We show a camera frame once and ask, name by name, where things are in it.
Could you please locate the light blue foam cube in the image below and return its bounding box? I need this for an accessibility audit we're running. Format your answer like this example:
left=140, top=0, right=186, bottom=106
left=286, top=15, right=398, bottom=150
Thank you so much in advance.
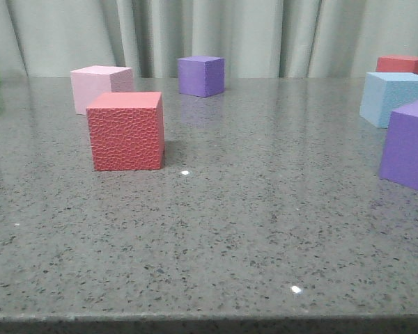
left=359, top=72, right=418, bottom=128

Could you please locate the red textured foam cube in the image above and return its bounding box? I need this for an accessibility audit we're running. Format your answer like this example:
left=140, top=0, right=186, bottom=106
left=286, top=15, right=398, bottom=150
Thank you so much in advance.
left=86, top=91, right=165, bottom=171

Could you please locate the purple foam cube at back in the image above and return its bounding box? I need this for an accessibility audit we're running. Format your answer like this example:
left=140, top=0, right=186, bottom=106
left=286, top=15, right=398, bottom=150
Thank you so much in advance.
left=177, top=56, right=225, bottom=97

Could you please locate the pink foam cube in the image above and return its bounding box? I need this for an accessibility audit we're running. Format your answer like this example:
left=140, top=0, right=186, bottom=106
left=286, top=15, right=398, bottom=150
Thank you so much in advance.
left=70, top=65, right=134, bottom=115

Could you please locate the large purple foam cube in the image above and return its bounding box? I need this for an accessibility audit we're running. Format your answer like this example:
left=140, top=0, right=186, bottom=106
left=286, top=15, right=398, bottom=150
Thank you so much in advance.
left=379, top=100, right=418, bottom=190

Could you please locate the red foam cube at back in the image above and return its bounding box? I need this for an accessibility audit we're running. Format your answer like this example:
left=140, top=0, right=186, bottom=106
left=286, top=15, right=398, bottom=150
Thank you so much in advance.
left=376, top=54, right=418, bottom=74

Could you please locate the grey-green curtain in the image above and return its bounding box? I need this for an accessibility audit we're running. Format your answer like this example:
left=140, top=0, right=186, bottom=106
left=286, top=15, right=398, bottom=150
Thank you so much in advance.
left=0, top=1, right=418, bottom=78

